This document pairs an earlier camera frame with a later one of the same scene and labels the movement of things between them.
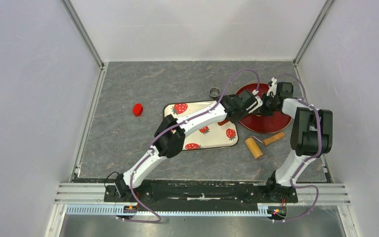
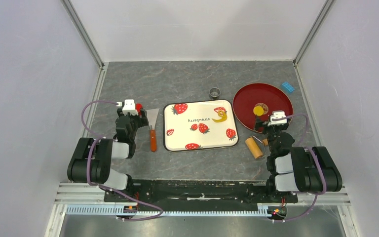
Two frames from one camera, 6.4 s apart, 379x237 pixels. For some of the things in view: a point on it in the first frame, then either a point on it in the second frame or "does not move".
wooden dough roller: (258, 147) does not move
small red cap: (137, 109) does not move
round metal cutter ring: (214, 93) does not move
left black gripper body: (243, 112) to (136, 122)
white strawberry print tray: (222, 134) does not move
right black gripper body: (268, 109) to (271, 132)
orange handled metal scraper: (220, 123) to (152, 115)
